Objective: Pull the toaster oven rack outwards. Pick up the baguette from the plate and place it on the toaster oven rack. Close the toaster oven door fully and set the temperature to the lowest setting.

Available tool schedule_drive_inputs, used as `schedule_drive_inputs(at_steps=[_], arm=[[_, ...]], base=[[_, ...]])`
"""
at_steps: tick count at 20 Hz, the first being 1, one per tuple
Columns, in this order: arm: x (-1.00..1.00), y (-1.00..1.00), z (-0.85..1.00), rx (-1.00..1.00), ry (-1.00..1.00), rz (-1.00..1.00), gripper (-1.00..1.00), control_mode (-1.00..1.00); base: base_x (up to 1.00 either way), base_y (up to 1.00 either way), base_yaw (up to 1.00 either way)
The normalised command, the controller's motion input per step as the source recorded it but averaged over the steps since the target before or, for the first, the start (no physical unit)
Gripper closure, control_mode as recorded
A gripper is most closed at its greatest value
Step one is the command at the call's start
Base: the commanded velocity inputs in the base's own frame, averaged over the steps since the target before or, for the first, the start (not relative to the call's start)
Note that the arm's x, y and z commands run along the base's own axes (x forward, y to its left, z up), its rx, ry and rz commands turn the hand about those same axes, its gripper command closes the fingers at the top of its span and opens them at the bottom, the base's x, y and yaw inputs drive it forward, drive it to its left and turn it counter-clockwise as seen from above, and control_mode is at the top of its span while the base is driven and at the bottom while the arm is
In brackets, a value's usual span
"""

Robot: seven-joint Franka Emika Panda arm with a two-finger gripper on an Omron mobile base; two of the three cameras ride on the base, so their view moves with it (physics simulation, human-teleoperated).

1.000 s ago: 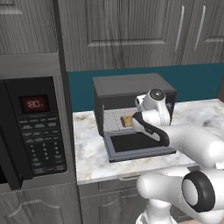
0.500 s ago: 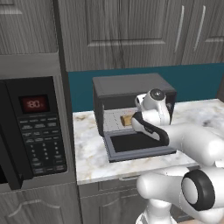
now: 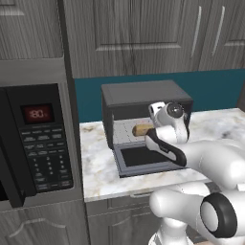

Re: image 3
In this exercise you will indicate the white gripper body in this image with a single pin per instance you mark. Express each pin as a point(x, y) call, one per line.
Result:
point(158, 112)

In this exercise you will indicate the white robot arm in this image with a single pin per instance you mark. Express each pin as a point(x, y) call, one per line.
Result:
point(220, 162)

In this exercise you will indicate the brown baguette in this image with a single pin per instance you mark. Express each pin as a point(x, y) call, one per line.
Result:
point(142, 129)

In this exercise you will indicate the dark grey toaster oven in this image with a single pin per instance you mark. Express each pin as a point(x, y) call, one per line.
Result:
point(140, 94)

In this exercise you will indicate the toaster oven rack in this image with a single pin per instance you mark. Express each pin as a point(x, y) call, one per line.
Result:
point(124, 132)

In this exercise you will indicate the toaster oven door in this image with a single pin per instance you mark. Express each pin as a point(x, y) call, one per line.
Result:
point(140, 158)

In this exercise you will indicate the wide grey cupboard door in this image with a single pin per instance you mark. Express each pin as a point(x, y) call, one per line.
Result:
point(137, 35)

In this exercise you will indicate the narrow grey cupboard door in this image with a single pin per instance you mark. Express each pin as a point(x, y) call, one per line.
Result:
point(231, 32)

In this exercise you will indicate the black and steel microwave oven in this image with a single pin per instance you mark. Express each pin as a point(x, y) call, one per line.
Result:
point(38, 140)

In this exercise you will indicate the grey base cupboard door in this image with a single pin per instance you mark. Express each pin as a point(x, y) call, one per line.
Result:
point(121, 231)

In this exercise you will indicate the grey drawer front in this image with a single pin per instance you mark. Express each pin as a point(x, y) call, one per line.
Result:
point(111, 204)

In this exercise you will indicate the grey cupboard above microwave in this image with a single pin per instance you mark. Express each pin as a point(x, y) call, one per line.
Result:
point(28, 28)

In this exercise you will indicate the grey cupboard below microwave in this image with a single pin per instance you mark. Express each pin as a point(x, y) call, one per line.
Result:
point(41, 223)

